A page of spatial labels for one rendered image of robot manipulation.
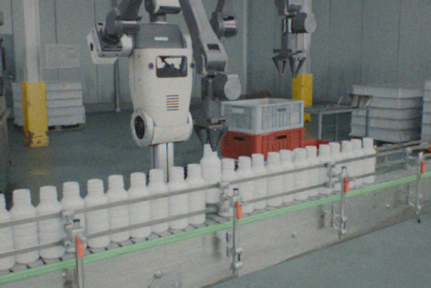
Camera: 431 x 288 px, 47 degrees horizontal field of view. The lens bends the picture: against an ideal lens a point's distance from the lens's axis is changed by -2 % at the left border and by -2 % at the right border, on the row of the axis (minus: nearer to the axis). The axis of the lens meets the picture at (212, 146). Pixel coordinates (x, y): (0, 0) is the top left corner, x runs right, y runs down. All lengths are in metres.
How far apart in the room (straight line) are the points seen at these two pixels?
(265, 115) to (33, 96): 5.70
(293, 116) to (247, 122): 0.46
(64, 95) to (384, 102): 6.30
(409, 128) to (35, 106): 6.23
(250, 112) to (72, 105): 7.49
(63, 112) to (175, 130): 8.98
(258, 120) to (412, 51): 9.47
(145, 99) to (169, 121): 0.13
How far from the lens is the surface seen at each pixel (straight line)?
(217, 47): 1.42
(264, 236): 1.56
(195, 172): 1.39
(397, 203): 2.08
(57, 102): 10.89
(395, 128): 8.62
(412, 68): 13.03
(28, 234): 1.22
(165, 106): 1.99
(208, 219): 1.47
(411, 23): 13.10
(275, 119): 4.01
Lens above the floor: 1.46
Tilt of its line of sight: 10 degrees down
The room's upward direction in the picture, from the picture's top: straight up
